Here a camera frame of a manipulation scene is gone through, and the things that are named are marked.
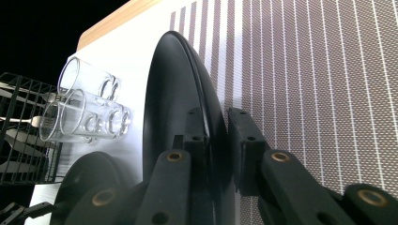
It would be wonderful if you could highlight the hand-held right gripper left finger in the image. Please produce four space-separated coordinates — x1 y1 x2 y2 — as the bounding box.
134 107 217 225

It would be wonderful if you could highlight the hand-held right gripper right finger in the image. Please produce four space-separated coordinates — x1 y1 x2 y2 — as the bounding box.
227 107 355 225

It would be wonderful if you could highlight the black wire cutlery basket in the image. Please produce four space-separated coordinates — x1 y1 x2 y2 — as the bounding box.
0 72 64 187

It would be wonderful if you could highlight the black plate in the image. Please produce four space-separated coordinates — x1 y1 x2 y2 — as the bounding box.
142 30 237 225
50 151 139 225

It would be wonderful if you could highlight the striped placemat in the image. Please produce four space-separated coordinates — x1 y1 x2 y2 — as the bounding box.
168 0 398 225

